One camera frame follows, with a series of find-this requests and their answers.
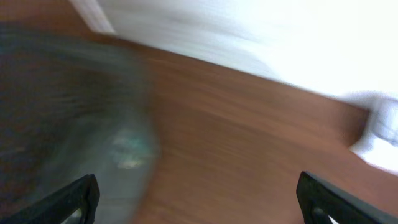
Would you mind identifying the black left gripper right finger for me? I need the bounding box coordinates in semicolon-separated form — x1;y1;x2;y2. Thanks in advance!
296;171;397;224

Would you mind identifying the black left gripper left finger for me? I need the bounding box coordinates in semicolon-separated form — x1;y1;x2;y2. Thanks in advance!
1;174;100;224

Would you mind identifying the white barcode scanner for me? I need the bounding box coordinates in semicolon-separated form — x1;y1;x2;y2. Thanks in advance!
345;91;397;175

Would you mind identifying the grey plastic mesh basket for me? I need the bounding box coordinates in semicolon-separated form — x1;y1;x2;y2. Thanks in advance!
1;22;160;223

